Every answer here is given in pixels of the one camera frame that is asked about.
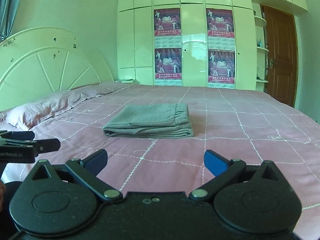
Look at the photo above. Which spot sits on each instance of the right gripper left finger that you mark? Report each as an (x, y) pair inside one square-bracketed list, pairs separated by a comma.
[(85, 171)]

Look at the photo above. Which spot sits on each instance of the far pink pillow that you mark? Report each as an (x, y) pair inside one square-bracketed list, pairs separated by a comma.
[(104, 88)]

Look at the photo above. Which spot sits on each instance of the grey curtain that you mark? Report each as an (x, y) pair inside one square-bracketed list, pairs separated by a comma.
[(8, 9)]

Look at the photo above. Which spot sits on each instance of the brown wooden door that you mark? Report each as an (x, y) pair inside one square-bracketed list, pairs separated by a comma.
[(282, 65)]

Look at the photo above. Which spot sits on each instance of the lower right red poster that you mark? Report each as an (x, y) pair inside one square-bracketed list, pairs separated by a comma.
[(221, 68)]

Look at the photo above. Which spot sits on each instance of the red poster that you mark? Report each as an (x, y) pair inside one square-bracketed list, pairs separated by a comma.
[(220, 23), (167, 22), (168, 64), (221, 68)]

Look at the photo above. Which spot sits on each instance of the pink checked bed sheet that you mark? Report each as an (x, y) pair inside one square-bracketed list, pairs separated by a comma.
[(277, 196)]

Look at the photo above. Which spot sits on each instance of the grey sweatpants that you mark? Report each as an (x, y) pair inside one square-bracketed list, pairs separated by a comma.
[(159, 121)]

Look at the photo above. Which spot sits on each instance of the pink pillow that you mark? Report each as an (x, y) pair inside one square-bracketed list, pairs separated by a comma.
[(28, 115), (104, 88)]

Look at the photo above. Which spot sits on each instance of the white built-in wardrobe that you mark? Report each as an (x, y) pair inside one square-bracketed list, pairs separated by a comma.
[(137, 41)]

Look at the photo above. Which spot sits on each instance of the white corner shelf unit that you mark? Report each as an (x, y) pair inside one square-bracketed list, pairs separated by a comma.
[(262, 50)]

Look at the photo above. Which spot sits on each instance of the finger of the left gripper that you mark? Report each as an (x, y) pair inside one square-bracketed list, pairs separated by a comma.
[(46, 146), (21, 135)]

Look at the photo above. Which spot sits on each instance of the lower left red poster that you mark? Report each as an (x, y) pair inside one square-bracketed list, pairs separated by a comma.
[(168, 64)]

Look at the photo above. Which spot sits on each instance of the white wooden headboard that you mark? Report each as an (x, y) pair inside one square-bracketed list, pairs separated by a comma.
[(39, 61)]

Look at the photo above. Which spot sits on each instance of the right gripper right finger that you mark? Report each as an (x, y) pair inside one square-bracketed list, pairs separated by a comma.
[(226, 172)]

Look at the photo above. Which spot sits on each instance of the upper left red poster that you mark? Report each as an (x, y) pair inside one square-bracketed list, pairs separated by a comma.
[(167, 22)]

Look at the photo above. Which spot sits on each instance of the upper right red poster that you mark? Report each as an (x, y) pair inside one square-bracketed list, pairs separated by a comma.
[(220, 23)]

